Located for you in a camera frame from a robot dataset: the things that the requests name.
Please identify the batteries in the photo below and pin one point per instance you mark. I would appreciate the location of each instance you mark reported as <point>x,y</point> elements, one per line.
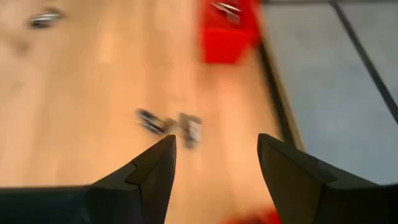
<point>155,128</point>

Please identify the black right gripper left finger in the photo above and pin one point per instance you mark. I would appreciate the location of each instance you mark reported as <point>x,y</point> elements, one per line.
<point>124,202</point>

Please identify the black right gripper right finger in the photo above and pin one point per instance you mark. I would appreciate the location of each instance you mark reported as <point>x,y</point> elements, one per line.
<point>311,199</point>

